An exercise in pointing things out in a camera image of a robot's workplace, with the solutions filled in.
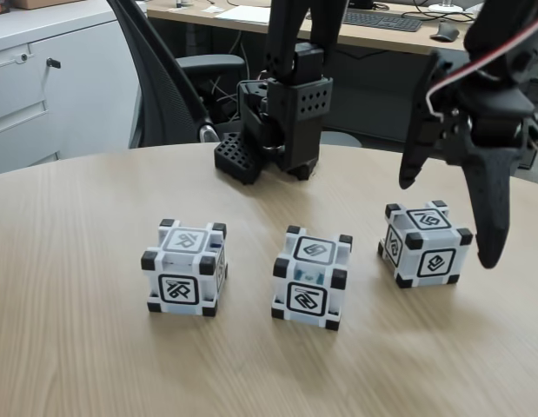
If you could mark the black desktop device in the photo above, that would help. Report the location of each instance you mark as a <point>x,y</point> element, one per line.
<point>360,3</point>

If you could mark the black perforated table clamp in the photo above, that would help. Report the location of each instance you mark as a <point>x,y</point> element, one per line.
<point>304,173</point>
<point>236,160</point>

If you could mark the white drawer cabinet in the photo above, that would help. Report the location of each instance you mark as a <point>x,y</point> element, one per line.
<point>77,108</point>

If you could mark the white cube underlined-diamond symbol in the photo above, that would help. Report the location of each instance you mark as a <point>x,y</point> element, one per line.
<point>307,299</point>

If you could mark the white cube stacked-diamonds symbol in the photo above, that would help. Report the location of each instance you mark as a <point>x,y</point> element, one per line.
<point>433,265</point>

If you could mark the white monitor base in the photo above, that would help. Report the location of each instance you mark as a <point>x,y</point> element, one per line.
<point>444,6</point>

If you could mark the black mesh office chair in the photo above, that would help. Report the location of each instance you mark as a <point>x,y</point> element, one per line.
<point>164,87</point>

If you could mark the grey round seat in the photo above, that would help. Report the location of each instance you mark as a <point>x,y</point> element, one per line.
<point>340,140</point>

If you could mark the black keyboard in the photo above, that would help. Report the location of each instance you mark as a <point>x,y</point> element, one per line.
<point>381,21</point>

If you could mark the black cabinet key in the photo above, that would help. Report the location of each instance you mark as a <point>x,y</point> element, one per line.
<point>54,63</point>

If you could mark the white cube crossed-lines symbol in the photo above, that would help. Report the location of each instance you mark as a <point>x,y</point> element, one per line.
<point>177,291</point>

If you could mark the black computer mouse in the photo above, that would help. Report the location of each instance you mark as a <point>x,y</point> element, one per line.
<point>444,32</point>

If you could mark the white paper sheets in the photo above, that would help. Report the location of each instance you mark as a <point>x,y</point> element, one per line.
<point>244,14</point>

